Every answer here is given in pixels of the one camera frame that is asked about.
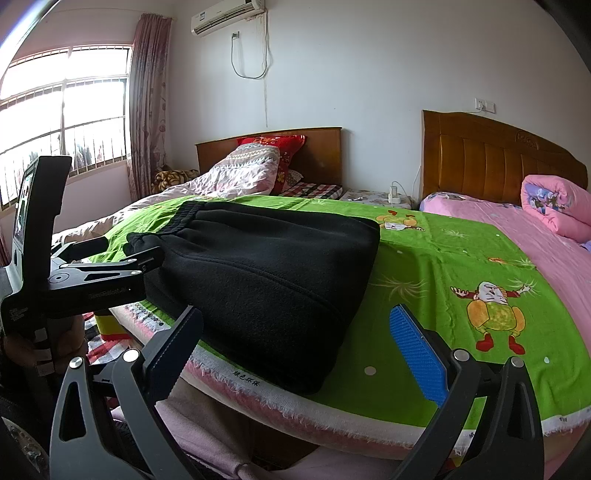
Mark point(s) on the nightstand with floral cover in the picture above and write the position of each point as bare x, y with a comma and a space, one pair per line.
369, 196

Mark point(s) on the black pants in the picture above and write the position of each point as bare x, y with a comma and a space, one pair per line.
277, 286

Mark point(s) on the white wall socket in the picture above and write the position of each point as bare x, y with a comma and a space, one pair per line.
485, 106

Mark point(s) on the brown patterned blanket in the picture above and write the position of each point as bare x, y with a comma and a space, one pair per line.
173, 177

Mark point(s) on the pink curtain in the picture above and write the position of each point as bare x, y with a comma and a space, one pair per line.
147, 115

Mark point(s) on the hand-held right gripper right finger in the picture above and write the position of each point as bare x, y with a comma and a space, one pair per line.
415, 350

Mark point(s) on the pink rolled quilt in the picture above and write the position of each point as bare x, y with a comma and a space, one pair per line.
563, 207

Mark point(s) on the pale pink floral quilt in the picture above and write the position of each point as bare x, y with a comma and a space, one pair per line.
240, 175

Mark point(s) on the barred window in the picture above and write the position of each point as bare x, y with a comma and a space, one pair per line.
69, 115

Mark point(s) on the person's left hand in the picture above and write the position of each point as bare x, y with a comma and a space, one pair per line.
16, 350

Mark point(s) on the white charger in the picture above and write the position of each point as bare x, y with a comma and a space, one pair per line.
395, 196

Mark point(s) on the large padded wooden headboard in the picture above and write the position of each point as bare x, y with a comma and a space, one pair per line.
485, 157

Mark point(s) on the green printed sheet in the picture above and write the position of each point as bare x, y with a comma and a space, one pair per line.
438, 277

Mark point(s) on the pale pink cloth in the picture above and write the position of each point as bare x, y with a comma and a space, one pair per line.
207, 424

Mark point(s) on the red patterned pillow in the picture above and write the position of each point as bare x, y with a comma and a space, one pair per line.
286, 143

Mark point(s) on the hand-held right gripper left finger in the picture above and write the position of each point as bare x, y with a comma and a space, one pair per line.
178, 346

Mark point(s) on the pink bed sheet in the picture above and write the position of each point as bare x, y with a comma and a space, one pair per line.
531, 230

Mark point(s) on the plaid checked cushion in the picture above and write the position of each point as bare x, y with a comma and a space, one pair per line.
314, 189

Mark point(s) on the small plain wooden headboard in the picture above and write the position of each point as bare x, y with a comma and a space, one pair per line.
323, 157

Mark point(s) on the white air conditioner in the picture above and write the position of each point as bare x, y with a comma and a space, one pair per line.
226, 16

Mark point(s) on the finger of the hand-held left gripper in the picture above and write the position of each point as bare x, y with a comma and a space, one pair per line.
115, 265
83, 247

